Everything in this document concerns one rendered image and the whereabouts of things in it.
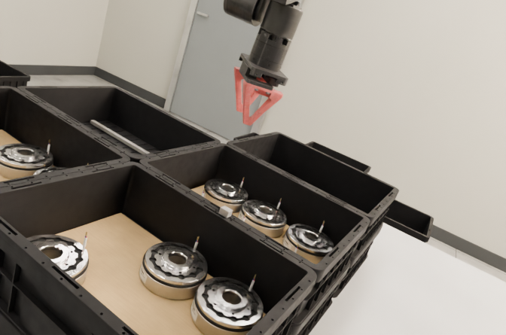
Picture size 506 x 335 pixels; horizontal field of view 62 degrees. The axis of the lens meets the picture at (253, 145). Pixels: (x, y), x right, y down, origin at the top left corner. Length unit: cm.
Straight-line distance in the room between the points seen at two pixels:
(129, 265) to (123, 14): 427
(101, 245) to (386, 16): 315
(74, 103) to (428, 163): 292
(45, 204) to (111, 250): 13
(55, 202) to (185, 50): 366
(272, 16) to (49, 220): 47
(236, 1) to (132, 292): 48
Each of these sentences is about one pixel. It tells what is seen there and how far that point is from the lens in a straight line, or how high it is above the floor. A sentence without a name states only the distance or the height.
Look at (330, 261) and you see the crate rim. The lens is 70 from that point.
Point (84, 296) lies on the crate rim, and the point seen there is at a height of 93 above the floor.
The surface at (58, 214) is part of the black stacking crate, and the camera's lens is 75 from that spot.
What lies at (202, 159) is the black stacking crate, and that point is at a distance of 98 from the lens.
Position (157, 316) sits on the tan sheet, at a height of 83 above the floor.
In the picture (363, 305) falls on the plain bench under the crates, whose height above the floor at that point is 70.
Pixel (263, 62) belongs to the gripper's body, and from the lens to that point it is 69.
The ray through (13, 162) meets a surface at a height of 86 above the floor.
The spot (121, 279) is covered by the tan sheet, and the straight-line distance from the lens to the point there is 69.
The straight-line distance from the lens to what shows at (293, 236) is 88.
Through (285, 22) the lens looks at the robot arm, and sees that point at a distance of 69.
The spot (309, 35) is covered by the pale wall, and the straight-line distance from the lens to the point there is 375.
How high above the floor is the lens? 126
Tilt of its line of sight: 18 degrees down
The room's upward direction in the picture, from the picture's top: 18 degrees clockwise
